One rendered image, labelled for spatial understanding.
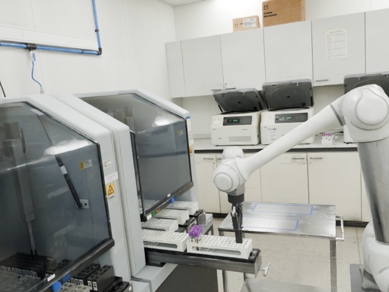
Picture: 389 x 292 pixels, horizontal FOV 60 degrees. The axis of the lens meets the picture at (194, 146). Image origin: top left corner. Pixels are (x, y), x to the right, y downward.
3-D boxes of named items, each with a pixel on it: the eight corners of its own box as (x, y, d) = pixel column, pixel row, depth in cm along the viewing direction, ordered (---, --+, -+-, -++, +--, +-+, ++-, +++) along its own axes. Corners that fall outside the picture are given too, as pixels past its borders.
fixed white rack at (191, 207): (151, 214, 222) (150, 205, 221) (158, 208, 231) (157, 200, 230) (193, 216, 211) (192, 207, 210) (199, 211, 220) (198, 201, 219)
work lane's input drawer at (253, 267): (124, 261, 176) (123, 245, 175) (139, 249, 189) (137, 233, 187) (265, 280, 147) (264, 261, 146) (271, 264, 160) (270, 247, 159)
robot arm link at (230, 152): (225, 177, 158) (219, 185, 146) (222, 145, 156) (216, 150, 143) (248, 177, 155) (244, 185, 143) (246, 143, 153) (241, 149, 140)
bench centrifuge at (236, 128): (210, 146, 402) (206, 91, 392) (227, 138, 458) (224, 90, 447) (257, 146, 379) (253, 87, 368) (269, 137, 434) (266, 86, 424)
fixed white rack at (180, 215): (139, 223, 209) (138, 213, 208) (147, 216, 218) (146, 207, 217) (183, 226, 197) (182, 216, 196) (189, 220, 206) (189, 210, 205)
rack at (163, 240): (131, 248, 175) (129, 236, 174) (141, 240, 184) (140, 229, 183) (183, 254, 164) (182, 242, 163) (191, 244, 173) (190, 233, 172)
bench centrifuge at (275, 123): (260, 145, 378) (256, 83, 367) (270, 137, 435) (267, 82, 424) (313, 144, 357) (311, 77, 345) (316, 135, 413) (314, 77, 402)
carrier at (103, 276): (111, 278, 145) (109, 265, 144) (115, 278, 144) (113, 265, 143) (94, 294, 134) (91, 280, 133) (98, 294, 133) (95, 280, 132)
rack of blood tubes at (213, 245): (186, 254, 163) (185, 242, 162) (194, 245, 172) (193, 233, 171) (248, 262, 151) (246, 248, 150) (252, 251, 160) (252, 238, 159)
